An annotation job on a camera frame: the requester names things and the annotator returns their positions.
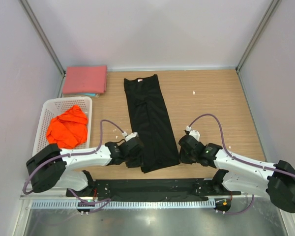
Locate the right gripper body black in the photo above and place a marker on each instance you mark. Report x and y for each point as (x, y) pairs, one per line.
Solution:
(188, 158)

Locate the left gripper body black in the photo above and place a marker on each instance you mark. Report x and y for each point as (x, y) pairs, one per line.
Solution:
(133, 161)

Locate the black t-shirt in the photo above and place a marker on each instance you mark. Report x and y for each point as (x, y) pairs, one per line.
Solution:
(150, 119)

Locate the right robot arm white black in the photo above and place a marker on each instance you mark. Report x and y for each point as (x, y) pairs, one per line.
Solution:
(275, 182)

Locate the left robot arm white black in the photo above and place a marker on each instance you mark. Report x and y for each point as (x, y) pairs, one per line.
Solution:
(65, 168)

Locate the orange t-shirt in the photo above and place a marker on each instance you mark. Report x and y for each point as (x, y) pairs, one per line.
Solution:
(69, 129)

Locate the folded teal t-shirt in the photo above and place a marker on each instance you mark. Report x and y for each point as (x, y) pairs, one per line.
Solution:
(92, 95)

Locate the folded pink t-shirt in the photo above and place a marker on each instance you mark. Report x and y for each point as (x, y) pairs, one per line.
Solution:
(85, 79)

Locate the white plastic basket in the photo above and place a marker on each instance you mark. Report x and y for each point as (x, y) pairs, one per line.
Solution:
(55, 107)

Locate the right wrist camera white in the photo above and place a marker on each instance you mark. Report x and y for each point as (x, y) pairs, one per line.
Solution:
(192, 132)

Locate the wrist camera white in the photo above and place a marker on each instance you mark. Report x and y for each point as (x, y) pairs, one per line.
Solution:
(127, 136)
(192, 132)

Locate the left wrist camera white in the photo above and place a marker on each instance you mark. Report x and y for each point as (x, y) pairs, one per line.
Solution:
(127, 136)

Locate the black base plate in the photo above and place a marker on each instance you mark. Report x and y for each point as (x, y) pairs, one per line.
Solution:
(154, 190)

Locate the white slotted cable duct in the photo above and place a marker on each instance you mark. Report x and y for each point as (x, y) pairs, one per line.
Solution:
(76, 204)

